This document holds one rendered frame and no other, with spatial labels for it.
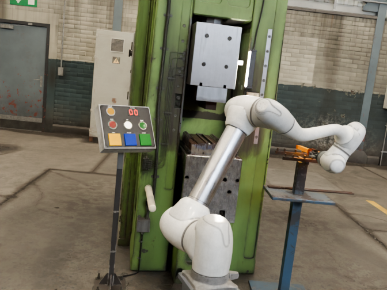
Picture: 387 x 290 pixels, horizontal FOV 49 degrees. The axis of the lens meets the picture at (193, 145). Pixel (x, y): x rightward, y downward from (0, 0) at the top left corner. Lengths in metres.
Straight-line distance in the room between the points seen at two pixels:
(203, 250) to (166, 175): 1.37
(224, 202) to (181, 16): 1.27
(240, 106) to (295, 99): 7.12
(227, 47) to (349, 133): 1.02
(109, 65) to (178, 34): 5.34
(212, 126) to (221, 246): 1.76
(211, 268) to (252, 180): 1.50
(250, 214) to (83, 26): 6.51
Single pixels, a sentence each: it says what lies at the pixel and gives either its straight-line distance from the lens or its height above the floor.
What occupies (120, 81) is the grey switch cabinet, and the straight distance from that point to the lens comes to 8.17.
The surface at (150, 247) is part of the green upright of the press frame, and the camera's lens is 3.17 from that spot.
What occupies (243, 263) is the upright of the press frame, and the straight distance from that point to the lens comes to 3.34.
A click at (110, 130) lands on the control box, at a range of 2.57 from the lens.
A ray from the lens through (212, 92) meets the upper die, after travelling 2.83.
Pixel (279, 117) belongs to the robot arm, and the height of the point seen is 1.29.
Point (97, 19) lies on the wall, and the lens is 8.95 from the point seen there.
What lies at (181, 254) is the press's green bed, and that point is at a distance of 3.00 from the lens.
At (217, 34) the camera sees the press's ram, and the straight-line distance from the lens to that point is 2.84.
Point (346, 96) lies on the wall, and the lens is 9.38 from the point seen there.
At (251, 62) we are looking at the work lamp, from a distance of 3.00.
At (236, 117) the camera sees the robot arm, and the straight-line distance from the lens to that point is 1.93.
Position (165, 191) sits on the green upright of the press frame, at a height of 0.61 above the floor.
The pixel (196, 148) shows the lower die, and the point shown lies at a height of 0.95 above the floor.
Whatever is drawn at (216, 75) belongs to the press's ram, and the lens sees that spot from 2.83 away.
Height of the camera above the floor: 1.42
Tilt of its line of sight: 9 degrees down
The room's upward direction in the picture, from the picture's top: 6 degrees clockwise
